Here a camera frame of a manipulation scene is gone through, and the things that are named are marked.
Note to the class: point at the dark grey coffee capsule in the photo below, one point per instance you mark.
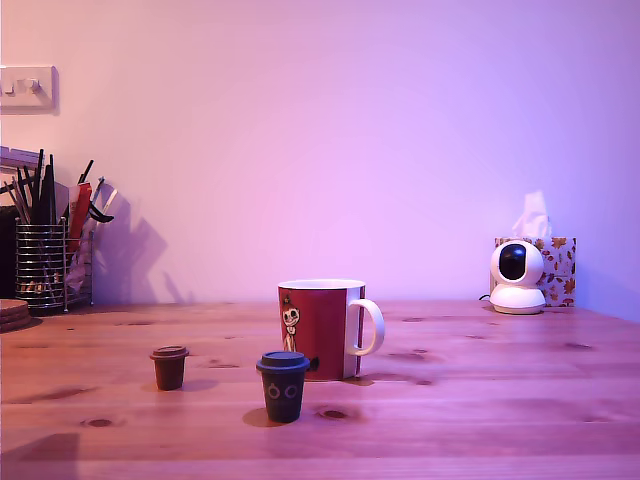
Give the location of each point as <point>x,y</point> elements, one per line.
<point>282,395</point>

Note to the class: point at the brown coffee capsule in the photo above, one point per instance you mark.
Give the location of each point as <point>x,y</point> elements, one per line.
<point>169,372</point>

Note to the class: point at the white tissue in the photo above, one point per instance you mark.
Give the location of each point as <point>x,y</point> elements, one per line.
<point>532,220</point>

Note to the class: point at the silver kitchen tool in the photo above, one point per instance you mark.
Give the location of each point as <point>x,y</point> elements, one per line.
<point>102,195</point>

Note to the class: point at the leaf print tissue box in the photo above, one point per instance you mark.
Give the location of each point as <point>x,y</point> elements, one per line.
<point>560,270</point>

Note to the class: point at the red packet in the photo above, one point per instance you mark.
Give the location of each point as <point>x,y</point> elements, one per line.
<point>79,210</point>

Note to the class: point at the black straw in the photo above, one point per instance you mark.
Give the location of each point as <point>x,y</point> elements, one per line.
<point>86,172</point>

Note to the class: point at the wide black spatula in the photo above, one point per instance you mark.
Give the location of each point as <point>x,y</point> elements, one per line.
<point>50,195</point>

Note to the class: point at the black chopstick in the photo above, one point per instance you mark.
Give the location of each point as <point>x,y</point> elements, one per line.
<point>37,185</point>

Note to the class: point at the round cork coaster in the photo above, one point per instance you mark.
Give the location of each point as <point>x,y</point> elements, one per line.
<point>12,306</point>
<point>20,322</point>

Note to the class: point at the black box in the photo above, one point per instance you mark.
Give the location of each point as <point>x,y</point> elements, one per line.
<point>7,250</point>

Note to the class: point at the small white round camera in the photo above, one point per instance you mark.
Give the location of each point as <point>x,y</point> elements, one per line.
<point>517,297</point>

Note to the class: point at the pale wall shelf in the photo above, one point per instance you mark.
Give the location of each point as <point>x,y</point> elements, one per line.
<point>15,155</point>

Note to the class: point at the white light switch plate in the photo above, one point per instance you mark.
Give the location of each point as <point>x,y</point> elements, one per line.
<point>30,100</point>

